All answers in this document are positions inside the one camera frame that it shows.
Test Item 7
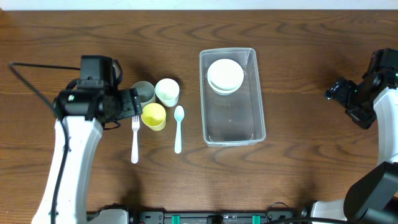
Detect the yellow plastic cup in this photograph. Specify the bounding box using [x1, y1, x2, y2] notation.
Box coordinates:
[141, 103, 167, 131]

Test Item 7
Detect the grey plastic cup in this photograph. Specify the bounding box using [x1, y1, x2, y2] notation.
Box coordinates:
[132, 81, 156, 108]

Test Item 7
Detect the white plastic cup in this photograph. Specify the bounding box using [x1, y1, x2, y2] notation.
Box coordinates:
[155, 78, 180, 107]

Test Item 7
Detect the white plastic bowl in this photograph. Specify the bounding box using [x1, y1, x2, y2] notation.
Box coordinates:
[207, 58, 244, 95]

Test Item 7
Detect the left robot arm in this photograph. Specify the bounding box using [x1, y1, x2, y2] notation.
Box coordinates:
[32, 88, 142, 223]

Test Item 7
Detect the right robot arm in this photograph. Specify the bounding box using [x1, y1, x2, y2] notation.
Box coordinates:
[302, 48, 397, 223]

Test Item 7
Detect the clear plastic container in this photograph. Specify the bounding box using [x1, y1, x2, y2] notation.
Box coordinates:
[199, 47, 266, 147]

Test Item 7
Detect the white plastic fork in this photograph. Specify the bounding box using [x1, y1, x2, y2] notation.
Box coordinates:
[131, 115, 141, 164]

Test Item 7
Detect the light teal plastic spoon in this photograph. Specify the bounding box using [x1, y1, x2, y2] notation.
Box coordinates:
[174, 105, 185, 154]

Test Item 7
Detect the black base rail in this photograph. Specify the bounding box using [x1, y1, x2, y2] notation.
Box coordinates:
[86, 203, 298, 224]

